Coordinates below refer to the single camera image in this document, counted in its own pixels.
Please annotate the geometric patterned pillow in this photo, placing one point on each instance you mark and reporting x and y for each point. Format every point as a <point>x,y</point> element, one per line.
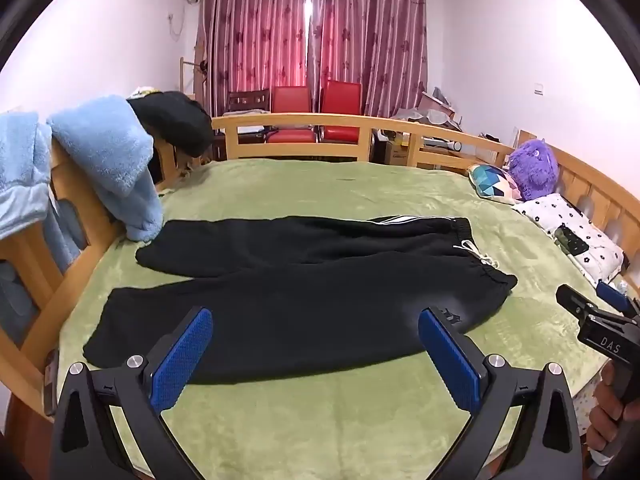
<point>492,182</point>

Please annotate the dark wooden chair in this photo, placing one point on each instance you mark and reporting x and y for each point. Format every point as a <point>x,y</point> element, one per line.
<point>247,100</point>

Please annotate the dark phone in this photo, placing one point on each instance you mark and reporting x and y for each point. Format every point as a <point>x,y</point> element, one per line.
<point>571,240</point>

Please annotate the pink floral curtain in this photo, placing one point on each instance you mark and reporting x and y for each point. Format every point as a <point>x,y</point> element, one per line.
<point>250,35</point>
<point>370,35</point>

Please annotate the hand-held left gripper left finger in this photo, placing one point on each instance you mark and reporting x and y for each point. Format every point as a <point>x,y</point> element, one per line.
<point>180,360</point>

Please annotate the white floral pillow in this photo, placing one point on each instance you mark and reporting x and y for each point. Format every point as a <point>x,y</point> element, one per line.
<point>590,240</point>

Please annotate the wooden bed frame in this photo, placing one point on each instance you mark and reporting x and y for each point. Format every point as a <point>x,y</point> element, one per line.
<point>300,122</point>

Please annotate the purple plush toy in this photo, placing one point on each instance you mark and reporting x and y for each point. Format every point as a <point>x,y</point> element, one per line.
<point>535,167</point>

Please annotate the black garment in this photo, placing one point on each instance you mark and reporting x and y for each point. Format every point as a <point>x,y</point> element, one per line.
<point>175,120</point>

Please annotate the black pants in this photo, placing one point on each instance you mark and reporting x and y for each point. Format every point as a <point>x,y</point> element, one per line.
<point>300,300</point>

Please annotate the light blue fleece garment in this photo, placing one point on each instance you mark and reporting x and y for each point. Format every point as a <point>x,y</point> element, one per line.
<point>105,155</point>
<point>20,175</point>

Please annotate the person's right hand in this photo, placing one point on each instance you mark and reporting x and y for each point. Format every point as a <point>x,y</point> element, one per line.
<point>607,420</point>

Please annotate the wooden clothes rack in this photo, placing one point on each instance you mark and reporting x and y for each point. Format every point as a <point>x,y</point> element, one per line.
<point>192,77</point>

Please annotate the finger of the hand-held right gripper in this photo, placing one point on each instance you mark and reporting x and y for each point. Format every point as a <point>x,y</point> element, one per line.
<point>577,302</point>
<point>612,294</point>

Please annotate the green bed blanket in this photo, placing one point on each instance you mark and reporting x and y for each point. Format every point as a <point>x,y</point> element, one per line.
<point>325,185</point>

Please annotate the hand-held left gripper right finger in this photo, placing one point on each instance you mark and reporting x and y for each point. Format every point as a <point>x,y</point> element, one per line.
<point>447,355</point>

